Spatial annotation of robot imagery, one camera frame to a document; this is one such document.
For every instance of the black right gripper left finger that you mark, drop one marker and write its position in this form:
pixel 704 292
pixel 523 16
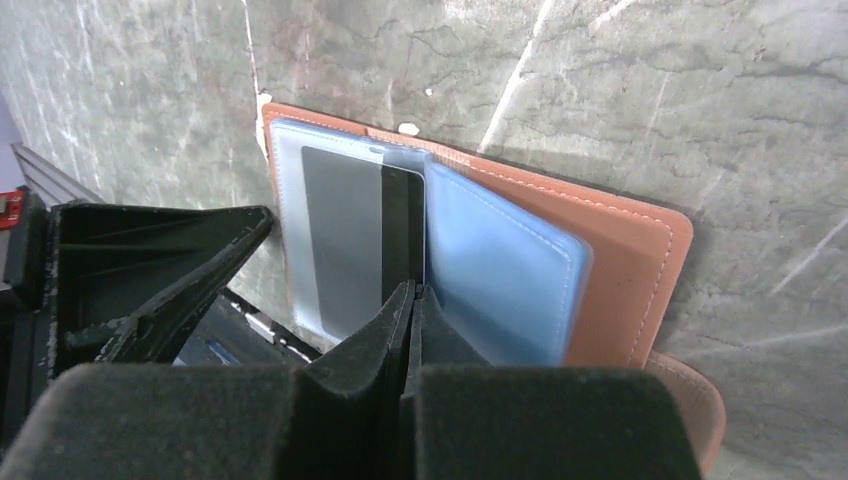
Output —
pixel 336 418

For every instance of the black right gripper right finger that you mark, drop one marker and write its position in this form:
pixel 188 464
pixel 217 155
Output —
pixel 463 418

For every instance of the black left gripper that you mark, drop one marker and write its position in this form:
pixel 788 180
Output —
pixel 89 282

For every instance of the brown leather card holder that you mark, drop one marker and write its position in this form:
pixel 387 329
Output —
pixel 532 270

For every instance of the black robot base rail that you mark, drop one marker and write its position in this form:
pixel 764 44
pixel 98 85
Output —
pixel 233 332

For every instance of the aluminium frame rail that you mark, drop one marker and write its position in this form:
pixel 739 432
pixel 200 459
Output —
pixel 51 184

